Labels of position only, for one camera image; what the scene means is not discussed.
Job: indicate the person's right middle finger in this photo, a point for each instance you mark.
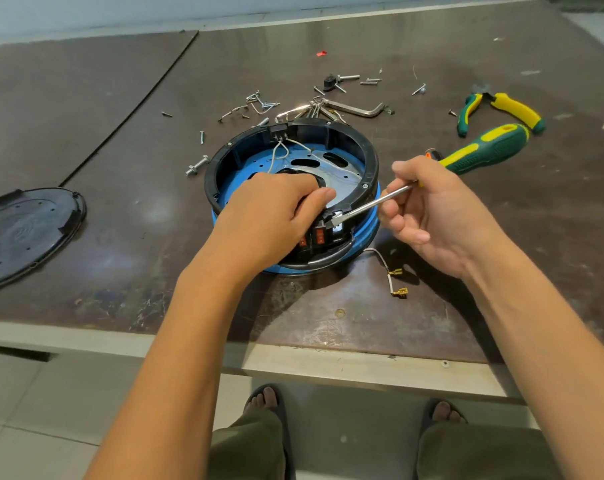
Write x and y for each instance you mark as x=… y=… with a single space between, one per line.
x=404 y=230

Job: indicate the small black knob with screw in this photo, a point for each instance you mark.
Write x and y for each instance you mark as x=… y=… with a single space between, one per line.
x=330 y=82

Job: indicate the person's right foot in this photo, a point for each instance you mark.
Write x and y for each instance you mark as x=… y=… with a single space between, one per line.
x=447 y=412

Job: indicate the person's right thumb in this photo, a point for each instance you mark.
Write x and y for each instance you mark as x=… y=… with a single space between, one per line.
x=412 y=167

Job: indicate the black sandal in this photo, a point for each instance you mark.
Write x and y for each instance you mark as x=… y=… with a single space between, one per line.
x=429 y=409
x=284 y=424

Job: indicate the red rocker switch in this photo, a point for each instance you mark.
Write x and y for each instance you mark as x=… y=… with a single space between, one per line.
x=320 y=236

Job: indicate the person's foot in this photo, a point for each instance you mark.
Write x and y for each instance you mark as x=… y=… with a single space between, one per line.
x=447 y=412
x=263 y=398

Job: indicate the silver hex key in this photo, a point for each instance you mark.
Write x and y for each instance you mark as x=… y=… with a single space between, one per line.
x=357 y=109

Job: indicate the blue black round appliance base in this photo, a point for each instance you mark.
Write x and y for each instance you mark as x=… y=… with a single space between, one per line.
x=352 y=159

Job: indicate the black round cover plate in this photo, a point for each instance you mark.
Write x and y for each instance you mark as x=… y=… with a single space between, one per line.
x=26 y=234

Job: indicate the person's olive trouser leg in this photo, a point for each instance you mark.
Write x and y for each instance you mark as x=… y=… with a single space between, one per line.
x=249 y=452
x=487 y=454

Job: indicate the person's left hand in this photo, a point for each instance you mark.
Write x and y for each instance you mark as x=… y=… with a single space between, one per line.
x=262 y=224

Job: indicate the black right sandal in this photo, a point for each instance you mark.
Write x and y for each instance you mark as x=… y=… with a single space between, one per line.
x=429 y=409

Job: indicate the person's left thumb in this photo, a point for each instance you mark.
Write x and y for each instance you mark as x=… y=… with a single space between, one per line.
x=317 y=207

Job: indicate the bunch of silver metal clips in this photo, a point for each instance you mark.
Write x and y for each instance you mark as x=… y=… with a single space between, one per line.
x=307 y=110

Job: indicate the person's left forearm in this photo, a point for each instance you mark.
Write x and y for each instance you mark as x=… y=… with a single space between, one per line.
x=182 y=354

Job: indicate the person's olive left trouser leg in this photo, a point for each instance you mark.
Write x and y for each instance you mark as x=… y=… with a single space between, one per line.
x=249 y=452

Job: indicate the person's right hand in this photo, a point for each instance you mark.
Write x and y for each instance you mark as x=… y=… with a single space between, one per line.
x=447 y=219

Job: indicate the scattered small silver screws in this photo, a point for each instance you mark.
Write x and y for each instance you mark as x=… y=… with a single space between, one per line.
x=254 y=100

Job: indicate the black left sandal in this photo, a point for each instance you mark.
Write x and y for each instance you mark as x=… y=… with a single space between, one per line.
x=284 y=424

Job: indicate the silver bolt with nut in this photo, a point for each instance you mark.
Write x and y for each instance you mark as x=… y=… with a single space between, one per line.
x=197 y=165

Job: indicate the person's right forearm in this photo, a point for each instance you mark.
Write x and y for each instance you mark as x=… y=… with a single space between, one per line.
x=547 y=354

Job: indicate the person's olive right trouser leg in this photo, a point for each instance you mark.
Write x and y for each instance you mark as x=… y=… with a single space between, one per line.
x=487 y=454

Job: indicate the person's left foot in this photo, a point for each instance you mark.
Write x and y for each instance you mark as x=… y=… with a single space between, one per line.
x=263 y=398

